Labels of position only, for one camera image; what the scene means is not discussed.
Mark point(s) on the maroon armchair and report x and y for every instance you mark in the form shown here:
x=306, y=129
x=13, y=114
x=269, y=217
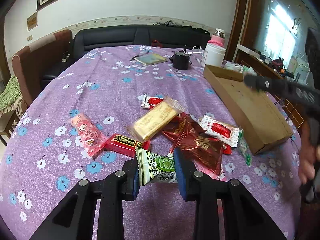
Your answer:
x=30, y=63

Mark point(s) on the pink snack packet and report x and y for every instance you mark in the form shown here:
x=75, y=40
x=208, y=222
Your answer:
x=91, y=137

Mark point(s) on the small red candy bar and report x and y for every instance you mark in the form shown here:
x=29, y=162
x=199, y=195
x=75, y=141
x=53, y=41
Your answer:
x=126, y=146

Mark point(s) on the green patterned cushion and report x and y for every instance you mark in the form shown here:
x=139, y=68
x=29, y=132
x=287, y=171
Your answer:
x=12, y=99

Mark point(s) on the black cylindrical cup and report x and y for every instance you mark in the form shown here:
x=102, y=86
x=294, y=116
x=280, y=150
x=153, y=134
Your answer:
x=181, y=60

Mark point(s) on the small white red packet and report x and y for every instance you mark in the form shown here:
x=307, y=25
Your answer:
x=149, y=102

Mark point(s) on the small wall plaque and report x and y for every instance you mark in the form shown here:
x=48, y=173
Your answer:
x=32, y=21

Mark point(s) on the purple floral tablecloth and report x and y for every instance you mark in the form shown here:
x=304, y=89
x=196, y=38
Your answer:
x=45, y=158

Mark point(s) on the person's right hand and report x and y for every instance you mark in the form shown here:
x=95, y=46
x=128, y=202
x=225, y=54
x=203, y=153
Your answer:
x=308, y=156

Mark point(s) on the black leather sofa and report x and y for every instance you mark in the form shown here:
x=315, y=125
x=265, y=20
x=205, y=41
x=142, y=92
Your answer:
x=160, y=35

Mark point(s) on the yellow cake bar packet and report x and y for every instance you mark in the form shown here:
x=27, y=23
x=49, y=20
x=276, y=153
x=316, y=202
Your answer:
x=153, y=121

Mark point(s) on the white red snack packet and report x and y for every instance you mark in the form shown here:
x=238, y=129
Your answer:
x=224, y=132

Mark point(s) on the clear green-edged candy packet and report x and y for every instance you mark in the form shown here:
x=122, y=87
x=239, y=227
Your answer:
x=243, y=149

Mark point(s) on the white plastic jar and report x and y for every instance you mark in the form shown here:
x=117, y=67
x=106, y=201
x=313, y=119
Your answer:
x=214, y=55

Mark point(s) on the green white snack packet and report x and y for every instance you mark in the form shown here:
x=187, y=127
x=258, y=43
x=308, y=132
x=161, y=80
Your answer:
x=155, y=168

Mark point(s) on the pink sleeved thermos bottle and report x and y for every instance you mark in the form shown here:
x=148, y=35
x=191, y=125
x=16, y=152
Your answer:
x=218, y=38

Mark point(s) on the notebook on table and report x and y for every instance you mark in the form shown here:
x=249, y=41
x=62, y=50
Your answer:
x=151, y=58

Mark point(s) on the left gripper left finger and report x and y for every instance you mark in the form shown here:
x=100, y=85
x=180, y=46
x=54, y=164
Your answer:
x=73, y=217

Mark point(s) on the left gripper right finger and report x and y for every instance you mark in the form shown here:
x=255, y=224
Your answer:
x=224, y=209

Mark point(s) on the dark red foil snack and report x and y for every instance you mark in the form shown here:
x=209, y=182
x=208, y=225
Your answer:
x=187, y=135

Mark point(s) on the shallow cardboard box tray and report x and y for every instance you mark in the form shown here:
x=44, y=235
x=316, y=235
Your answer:
x=263, y=124

